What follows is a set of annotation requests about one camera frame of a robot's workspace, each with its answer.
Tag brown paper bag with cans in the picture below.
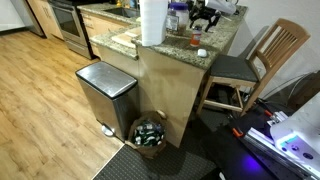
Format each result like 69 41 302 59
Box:
124 109 168 159

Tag granite kitchen counter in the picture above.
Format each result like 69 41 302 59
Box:
96 44 206 149

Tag white pill bottle orange label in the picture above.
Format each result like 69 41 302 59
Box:
189 24 203 48

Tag steel kitchen sink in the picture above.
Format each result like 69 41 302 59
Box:
103 6 141 19

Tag wooden chair grey cushion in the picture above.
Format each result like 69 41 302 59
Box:
195 18 311 117

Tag steel pedal trash can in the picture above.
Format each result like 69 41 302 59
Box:
75 60 140 142

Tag beige base cabinets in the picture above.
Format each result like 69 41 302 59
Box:
26 0 64 41

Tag aluminium robot mounting platform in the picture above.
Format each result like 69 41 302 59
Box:
229 109 320 180

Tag bamboo cutting board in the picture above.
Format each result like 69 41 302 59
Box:
111 26 143 49

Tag dark dotted floor mat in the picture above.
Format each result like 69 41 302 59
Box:
91 99 301 180

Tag clear jar purple lid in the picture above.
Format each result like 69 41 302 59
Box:
166 2 190 36

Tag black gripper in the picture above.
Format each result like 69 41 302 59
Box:
189 3 222 33

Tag steel refrigerator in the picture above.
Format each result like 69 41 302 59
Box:
9 0 46 38

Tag steel oven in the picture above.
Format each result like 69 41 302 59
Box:
48 0 93 60

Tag white paper towel roll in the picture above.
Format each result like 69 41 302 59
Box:
139 0 169 47

